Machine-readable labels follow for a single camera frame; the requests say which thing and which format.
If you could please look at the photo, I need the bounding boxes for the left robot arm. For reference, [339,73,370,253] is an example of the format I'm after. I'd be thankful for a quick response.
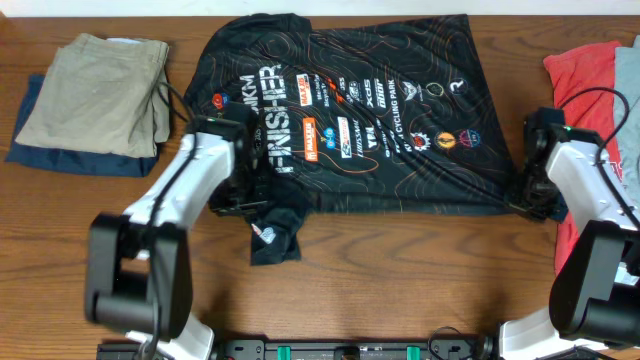
[85,116,264,359]

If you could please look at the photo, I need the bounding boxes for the black printed cycling jersey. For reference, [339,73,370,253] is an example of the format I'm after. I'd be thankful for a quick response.
[185,14,515,266]

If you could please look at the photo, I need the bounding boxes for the folded khaki pants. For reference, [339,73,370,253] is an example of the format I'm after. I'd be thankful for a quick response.
[16,33,170,158]

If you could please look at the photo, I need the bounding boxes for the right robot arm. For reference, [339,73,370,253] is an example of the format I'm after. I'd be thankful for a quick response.
[496,108,639,359]

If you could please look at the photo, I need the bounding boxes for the red t-shirt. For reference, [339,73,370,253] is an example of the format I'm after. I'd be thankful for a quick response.
[542,40,626,279]

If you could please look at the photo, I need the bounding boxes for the folded navy blue garment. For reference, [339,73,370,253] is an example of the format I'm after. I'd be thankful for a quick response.
[5,74,158,178]

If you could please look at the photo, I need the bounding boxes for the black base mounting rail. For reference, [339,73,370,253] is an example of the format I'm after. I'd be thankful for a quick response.
[96,338,501,360]

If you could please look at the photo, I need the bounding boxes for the light blue t-shirt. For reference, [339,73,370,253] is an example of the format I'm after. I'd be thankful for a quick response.
[614,36,639,207]

